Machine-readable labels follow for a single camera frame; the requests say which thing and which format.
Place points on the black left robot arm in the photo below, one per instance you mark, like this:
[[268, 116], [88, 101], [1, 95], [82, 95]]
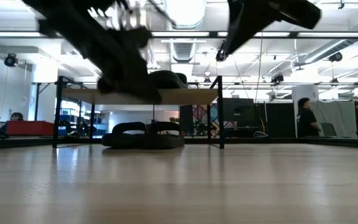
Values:
[[73, 18]]

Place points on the wooden shelf black metal legs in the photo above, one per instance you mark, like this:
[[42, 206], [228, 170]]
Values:
[[194, 96]]

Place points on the black ceiling spotlight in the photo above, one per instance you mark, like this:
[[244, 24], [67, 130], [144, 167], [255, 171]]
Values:
[[334, 81], [277, 78], [207, 80], [10, 60], [336, 57], [221, 56]]

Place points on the ceiling air vent grille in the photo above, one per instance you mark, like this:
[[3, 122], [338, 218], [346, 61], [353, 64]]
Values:
[[182, 51]]

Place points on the long ceiling light bar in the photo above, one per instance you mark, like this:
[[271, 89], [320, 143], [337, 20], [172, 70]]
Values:
[[179, 34]]

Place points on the black room partition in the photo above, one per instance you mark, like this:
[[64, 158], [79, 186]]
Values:
[[275, 118]]

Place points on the red sofa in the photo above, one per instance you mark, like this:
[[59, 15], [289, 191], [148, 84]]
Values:
[[30, 128]]

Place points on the person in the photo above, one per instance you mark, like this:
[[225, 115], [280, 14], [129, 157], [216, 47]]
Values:
[[16, 116], [306, 121]]

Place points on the grey curtain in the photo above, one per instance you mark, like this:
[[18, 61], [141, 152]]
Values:
[[343, 115]]

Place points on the grey office chair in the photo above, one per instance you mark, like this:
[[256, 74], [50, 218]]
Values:
[[328, 129]]

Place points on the round ceiling air duct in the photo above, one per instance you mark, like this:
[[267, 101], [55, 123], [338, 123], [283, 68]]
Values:
[[185, 12]]

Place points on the colourful wall poster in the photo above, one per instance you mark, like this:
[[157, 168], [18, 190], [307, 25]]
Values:
[[201, 113]]

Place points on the black aluminium table frame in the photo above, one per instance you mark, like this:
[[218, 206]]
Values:
[[291, 141]]

